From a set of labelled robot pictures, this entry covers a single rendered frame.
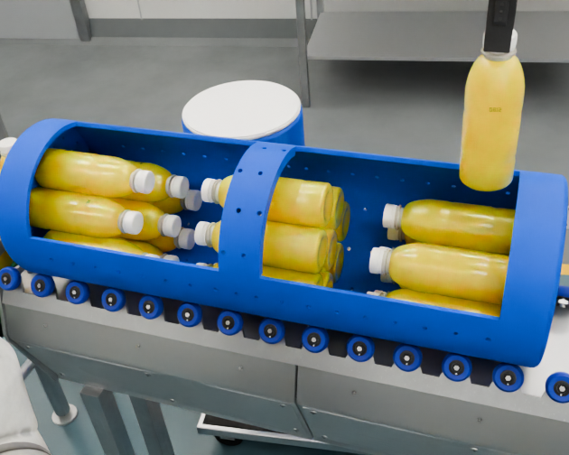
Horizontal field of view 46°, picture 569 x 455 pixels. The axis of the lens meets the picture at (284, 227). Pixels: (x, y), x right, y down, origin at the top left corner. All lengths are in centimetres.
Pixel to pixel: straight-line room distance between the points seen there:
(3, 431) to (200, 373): 55
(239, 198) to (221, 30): 369
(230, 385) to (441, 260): 45
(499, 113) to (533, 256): 19
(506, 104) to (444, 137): 261
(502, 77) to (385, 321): 37
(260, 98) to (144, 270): 68
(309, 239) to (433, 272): 19
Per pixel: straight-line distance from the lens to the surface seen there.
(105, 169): 117
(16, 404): 76
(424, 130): 353
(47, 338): 139
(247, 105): 161
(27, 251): 121
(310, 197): 102
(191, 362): 124
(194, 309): 117
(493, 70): 87
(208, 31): 468
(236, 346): 117
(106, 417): 161
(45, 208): 122
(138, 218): 116
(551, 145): 349
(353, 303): 97
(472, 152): 92
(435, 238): 107
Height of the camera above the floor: 179
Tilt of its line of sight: 38 degrees down
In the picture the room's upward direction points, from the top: 5 degrees counter-clockwise
